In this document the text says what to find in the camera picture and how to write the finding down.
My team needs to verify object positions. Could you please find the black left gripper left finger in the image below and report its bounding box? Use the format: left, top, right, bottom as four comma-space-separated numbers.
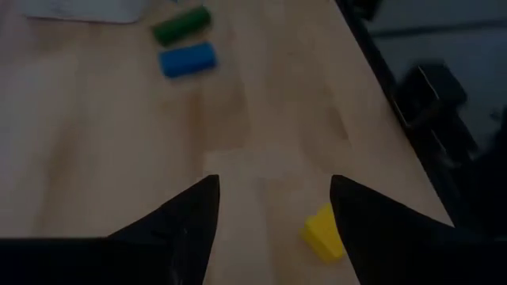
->
0, 174, 221, 285

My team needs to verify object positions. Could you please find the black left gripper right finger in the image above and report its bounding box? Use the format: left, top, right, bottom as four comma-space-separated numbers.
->
330, 174, 507, 285

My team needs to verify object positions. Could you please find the yellow block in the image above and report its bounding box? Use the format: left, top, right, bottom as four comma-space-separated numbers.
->
299, 202, 345, 263

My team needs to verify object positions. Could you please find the blue cylinder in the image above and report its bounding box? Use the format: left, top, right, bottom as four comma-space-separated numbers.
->
158, 41, 218, 79

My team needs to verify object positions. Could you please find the dark green cylinder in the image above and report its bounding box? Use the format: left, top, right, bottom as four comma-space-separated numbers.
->
152, 6, 213, 48

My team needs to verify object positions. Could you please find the white bin with printed label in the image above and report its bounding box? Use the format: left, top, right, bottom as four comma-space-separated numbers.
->
15, 0, 150, 25

